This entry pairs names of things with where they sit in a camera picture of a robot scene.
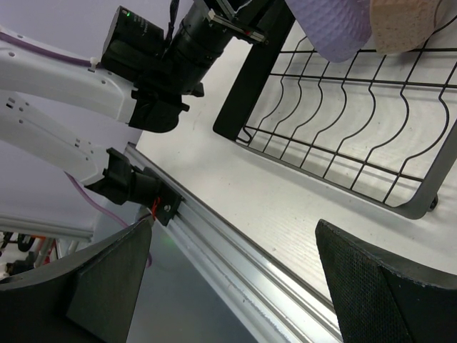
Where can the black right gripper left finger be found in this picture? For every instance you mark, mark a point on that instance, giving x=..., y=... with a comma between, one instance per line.
x=88, y=296

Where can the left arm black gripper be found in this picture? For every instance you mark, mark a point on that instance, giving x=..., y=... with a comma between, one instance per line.
x=250, y=21

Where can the purple square plate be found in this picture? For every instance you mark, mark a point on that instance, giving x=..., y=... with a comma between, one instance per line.
x=337, y=29

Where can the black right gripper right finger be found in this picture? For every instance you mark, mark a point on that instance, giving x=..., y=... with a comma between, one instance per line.
x=379, y=296

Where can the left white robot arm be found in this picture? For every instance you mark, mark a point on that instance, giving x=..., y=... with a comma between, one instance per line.
x=140, y=80

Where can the black wire dish rack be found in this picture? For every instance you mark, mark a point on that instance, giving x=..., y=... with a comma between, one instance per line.
x=381, y=127

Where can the brown square plate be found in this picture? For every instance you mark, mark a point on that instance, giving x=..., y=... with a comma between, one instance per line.
x=402, y=25

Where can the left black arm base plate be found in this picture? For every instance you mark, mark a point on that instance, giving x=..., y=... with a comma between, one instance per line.
x=166, y=201

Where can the aluminium mounting rail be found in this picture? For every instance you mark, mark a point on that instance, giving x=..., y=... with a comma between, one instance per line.
x=270, y=302

